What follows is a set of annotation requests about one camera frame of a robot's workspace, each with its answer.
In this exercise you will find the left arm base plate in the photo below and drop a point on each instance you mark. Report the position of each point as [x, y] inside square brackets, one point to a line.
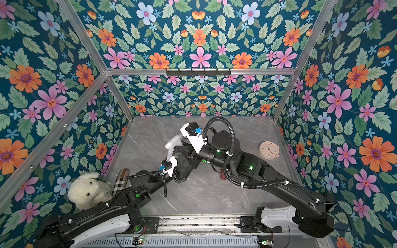
[149, 225]

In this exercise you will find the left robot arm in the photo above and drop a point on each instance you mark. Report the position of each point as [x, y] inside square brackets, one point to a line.
[121, 214]

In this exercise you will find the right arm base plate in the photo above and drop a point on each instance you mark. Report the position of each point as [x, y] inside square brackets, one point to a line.
[253, 224]

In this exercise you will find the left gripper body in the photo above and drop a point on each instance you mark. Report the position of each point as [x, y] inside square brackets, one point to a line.
[179, 170]

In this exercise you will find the smoky spray bottle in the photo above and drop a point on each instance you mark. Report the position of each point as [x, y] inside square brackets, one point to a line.
[183, 166]

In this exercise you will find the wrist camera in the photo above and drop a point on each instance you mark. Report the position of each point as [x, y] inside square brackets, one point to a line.
[194, 134]
[168, 167]

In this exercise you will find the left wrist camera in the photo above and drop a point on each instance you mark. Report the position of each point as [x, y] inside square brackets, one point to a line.
[168, 167]

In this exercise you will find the black hook rail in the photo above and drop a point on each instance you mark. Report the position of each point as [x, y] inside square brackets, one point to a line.
[197, 72]

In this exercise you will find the white plush dog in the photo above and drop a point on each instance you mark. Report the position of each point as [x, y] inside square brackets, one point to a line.
[87, 191]

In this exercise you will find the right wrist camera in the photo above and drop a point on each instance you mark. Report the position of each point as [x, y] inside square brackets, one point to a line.
[194, 134]

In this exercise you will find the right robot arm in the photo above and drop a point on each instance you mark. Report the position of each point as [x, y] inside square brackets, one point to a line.
[216, 144]

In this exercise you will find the pink round clock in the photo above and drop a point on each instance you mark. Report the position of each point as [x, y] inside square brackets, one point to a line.
[269, 150]

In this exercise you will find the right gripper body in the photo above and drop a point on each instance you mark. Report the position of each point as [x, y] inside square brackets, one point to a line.
[188, 147]

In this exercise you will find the plaid cylinder pouch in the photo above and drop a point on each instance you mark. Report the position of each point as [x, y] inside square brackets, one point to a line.
[121, 181]

